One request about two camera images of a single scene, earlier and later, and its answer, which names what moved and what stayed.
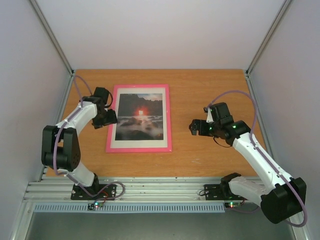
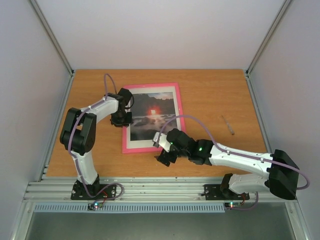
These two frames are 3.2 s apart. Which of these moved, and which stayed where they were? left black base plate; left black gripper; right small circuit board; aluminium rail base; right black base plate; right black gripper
Moved: right black gripper; left black gripper
Stayed: aluminium rail base; right black base plate; left black base plate; right small circuit board
